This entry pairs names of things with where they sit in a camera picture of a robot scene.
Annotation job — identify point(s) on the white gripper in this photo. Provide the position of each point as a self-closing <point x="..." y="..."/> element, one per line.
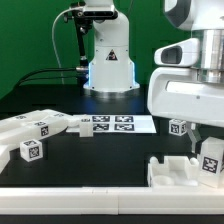
<point x="176" y="93"/>

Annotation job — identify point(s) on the white chair seat part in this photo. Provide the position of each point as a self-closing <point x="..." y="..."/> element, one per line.
<point x="173" y="171"/>

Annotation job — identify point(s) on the white chair side plank front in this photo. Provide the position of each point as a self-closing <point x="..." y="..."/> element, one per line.
<point x="32" y="130"/>

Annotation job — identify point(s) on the white chair side plank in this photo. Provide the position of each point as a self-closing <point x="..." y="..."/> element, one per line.
<point x="37" y="115"/>
<point x="32" y="130"/>

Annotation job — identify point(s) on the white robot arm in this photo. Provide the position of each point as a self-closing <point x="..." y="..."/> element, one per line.
<point x="111" y="69"/>

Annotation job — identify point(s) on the white tagged cube right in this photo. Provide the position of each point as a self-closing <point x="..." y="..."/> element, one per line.
<point x="177" y="127"/>

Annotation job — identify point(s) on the white tagged cube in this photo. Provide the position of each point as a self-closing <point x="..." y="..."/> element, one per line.
<point x="177" y="127"/>
<point x="31" y="150"/>

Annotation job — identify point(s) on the white paper tag sheet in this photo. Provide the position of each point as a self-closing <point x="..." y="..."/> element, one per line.
<point x="121" y="123"/>

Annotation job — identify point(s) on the white front fence bar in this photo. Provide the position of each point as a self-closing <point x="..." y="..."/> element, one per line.
<point x="112" y="201"/>

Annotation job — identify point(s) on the white tagged cube left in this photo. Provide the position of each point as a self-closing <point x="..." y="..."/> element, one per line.
<point x="31" y="150"/>

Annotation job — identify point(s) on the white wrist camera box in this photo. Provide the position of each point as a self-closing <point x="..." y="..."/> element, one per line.
<point x="181" y="54"/>

